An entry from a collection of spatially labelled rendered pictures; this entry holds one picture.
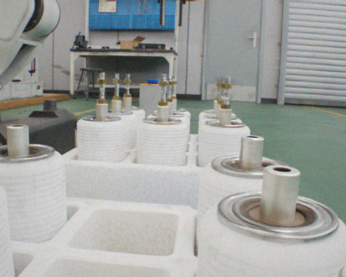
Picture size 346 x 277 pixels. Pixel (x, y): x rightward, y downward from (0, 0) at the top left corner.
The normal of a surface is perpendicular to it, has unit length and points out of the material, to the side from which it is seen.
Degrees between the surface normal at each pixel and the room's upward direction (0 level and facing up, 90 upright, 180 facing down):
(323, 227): 4
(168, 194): 90
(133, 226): 90
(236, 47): 90
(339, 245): 43
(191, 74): 90
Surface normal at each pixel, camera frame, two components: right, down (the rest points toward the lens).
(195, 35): -0.10, 0.17
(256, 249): -0.31, -0.63
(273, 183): -0.62, 0.11
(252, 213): 0.04, -0.98
